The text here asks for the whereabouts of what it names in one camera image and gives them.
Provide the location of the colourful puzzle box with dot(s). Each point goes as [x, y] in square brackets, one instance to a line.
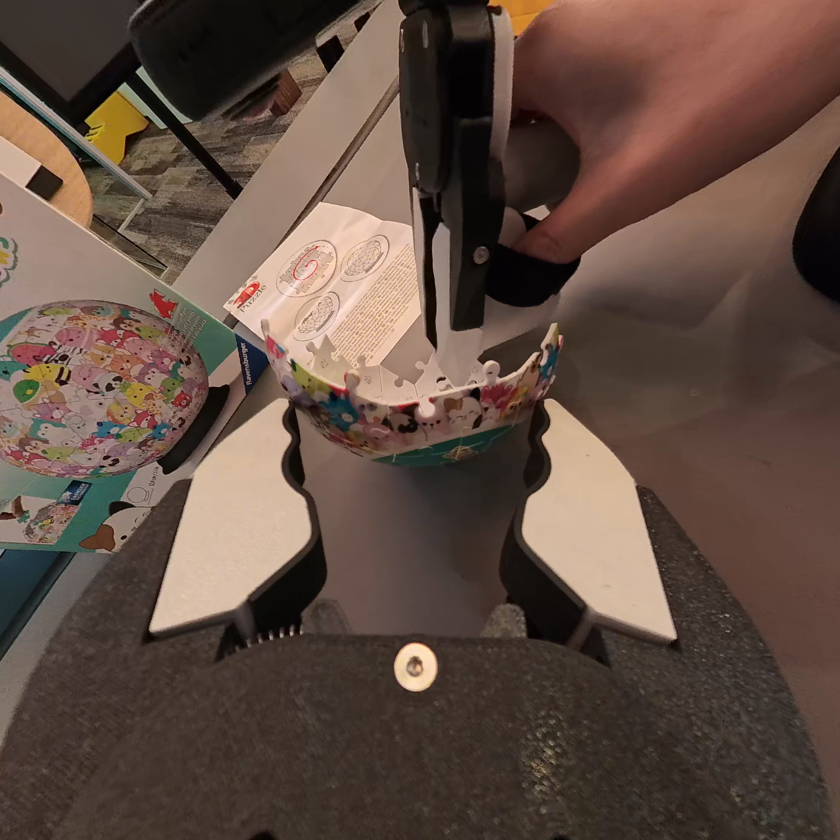
[105, 394]

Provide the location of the person's right hand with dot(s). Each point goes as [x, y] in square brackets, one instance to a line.
[683, 105]

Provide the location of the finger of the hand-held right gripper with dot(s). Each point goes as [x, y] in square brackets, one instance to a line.
[427, 250]
[462, 352]

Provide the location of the assembled white puzzle section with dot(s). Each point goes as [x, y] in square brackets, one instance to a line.
[394, 414]

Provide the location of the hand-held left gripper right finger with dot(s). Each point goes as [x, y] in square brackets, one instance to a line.
[591, 538]

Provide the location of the white instruction leaflet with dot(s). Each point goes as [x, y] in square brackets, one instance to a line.
[355, 282]

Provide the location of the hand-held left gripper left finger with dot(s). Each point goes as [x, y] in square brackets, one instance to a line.
[236, 538]

